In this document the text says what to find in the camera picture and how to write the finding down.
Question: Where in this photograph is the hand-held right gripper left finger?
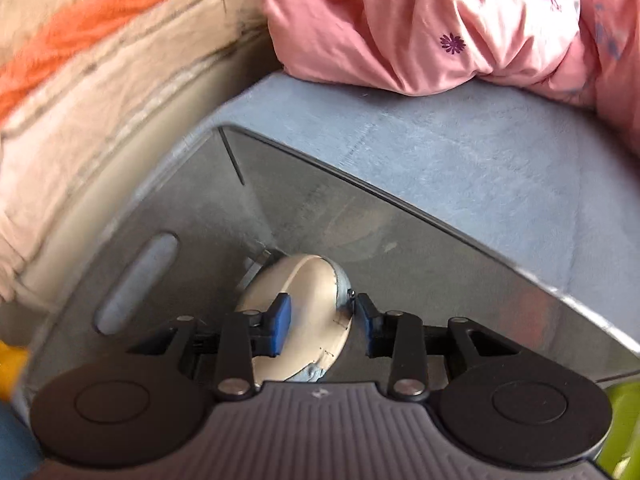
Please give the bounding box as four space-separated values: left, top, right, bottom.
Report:
126 293 293 403

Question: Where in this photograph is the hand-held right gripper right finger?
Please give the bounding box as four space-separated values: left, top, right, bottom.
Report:
353 292 531 403

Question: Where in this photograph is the clear plastic storage box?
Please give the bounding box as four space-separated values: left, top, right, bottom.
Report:
11 124 640 411

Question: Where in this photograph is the blue plush bed sheet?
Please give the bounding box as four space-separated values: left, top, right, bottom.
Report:
200 71 640 346

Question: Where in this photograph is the yellow object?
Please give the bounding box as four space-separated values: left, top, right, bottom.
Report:
0 341 31 402

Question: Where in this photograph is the green object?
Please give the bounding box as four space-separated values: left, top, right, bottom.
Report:
597 381 640 480

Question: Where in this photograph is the orange striped beige blanket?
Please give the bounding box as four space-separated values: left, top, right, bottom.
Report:
0 0 281 306

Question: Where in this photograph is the blue object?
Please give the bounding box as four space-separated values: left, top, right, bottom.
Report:
0 400 46 480

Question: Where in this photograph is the pink floral quilt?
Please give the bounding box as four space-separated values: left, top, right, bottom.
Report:
262 0 640 137

